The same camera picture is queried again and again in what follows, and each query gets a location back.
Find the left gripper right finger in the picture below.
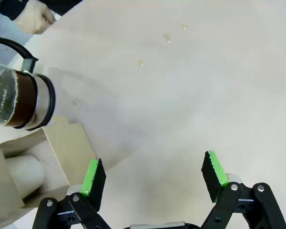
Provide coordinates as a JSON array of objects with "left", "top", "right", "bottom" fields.
[{"left": 200, "top": 150, "right": 286, "bottom": 229}]

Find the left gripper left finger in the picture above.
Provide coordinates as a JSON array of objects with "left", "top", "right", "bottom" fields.
[{"left": 33, "top": 157, "right": 115, "bottom": 229}]

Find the white paper cup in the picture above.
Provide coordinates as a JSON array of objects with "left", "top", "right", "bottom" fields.
[{"left": 4, "top": 154, "right": 47, "bottom": 198}]

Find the person's right forearm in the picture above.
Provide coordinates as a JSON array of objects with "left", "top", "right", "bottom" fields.
[{"left": 0, "top": 0, "right": 30, "bottom": 21}]

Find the brown cardboard cup carrier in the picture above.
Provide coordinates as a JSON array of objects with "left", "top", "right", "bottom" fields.
[{"left": 0, "top": 116, "right": 96, "bottom": 227}]

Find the person's right hand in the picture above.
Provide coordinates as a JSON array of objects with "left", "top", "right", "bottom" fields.
[{"left": 14, "top": 0, "right": 57, "bottom": 35}]

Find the glass french press with coffee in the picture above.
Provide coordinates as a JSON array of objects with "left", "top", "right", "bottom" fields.
[{"left": 0, "top": 33, "right": 56, "bottom": 131}]

